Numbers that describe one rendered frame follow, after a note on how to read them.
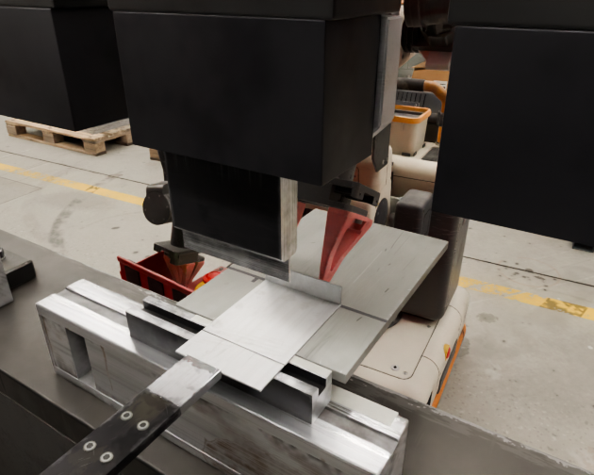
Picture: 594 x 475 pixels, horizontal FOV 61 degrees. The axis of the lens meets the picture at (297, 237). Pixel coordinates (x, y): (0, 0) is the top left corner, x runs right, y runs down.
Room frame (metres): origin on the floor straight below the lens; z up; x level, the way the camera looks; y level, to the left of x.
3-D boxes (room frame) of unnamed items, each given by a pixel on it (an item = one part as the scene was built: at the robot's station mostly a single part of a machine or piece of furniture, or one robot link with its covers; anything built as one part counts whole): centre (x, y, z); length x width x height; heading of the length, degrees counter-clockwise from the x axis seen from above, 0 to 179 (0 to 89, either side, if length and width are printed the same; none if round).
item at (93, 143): (4.57, 1.94, 0.07); 1.20 x 0.80 x 0.14; 59
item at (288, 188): (0.33, 0.05, 1.13); 0.10 x 0.02 x 0.10; 58
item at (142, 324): (0.34, 0.07, 0.98); 0.20 x 0.03 x 0.03; 58
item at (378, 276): (0.45, -0.03, 1.00); 0.26 x 0.18 x 0.01; 148
